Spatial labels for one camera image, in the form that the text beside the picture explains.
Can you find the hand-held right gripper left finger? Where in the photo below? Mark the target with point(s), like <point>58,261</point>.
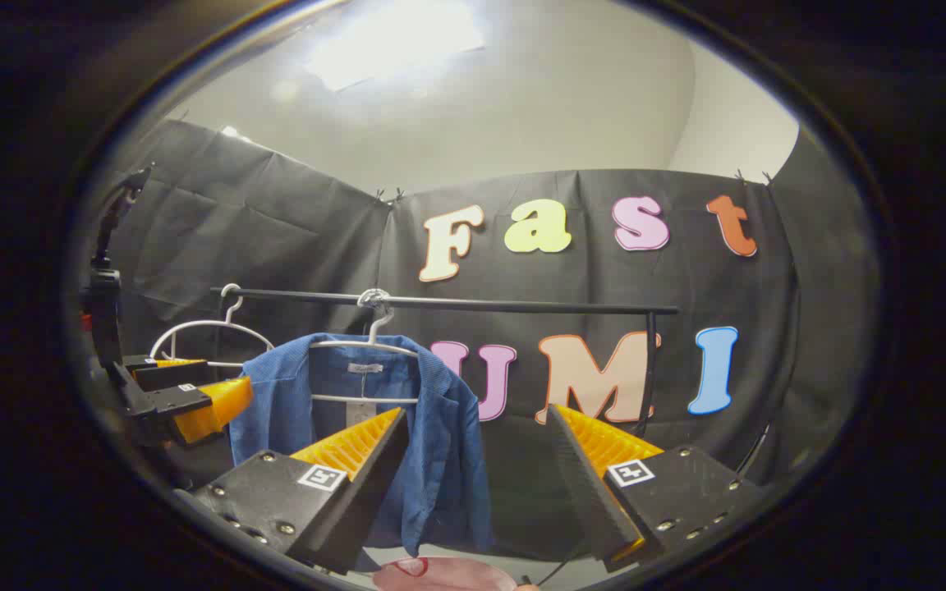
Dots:
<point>366,492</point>

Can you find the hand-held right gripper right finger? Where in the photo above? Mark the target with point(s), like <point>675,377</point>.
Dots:
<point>592,492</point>

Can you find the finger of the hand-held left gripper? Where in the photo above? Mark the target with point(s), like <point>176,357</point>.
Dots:
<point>169,377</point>
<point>214,410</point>

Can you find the pink laundry hamper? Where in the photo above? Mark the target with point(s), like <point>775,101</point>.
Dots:
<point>448,577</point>

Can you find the white hanger with taped hook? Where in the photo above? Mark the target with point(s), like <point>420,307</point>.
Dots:
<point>374,332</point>

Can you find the white plastic hanger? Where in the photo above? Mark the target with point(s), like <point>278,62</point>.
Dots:
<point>208,322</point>

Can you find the black clothes rack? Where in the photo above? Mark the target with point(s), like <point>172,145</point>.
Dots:
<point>522,304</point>

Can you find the ceiling light panel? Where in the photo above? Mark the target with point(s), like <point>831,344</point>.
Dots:
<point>395,45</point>

